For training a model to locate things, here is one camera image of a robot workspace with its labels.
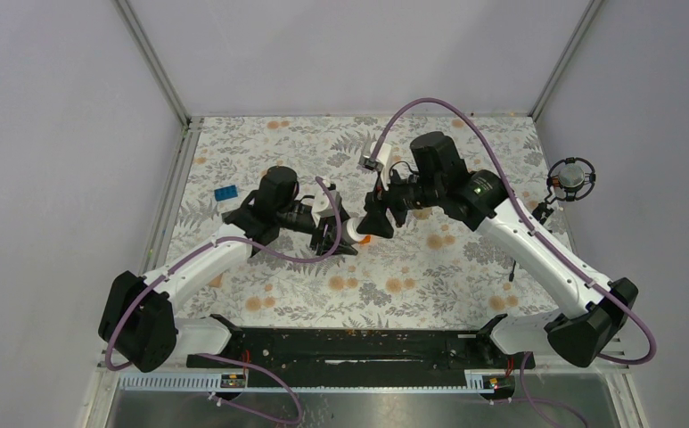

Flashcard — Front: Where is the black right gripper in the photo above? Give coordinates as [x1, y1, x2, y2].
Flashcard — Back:
[357, 164, 443, 240]

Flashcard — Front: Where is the white blue pill bottle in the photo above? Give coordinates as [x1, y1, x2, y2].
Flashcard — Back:
[342, 218, 368, 244]

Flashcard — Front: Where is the clear pill bottle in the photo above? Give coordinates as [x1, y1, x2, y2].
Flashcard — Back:
[412, 208, 432, 220]

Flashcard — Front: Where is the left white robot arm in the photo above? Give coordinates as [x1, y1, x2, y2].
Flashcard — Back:
[98, 167, 365, 373]

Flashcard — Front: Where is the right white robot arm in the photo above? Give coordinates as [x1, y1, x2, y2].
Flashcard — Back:
[357, 131, 638, 367]

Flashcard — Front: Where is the floral patterned mat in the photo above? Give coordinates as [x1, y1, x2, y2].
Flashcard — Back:
[167, 116, 555, 330]

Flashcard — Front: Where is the blue toy brick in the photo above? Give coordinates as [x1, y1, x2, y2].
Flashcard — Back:
[213, 185, 238, 202]

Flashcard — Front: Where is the tan wooden block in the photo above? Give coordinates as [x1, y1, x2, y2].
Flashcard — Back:
[208, 275, 223, 289]

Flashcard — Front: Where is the microphone on black stand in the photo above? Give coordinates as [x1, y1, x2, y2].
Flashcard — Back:
[506, 155, 597, 284]

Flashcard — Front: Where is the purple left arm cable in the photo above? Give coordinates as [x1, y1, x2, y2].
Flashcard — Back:
[104, 176, 345, 426]

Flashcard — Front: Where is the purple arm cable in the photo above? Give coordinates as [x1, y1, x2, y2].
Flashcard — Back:
[360, 97, 658, 426]
[104, 176, 345, 426]

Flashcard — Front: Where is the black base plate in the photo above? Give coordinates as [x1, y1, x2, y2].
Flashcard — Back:
[186, 317, 535, 389]

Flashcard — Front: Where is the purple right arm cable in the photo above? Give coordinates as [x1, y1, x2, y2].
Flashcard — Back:
[360, 97, 658, 426]

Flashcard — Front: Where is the aluminium frame rail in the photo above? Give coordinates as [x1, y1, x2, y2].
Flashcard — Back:
[90, 333, 632, 394]

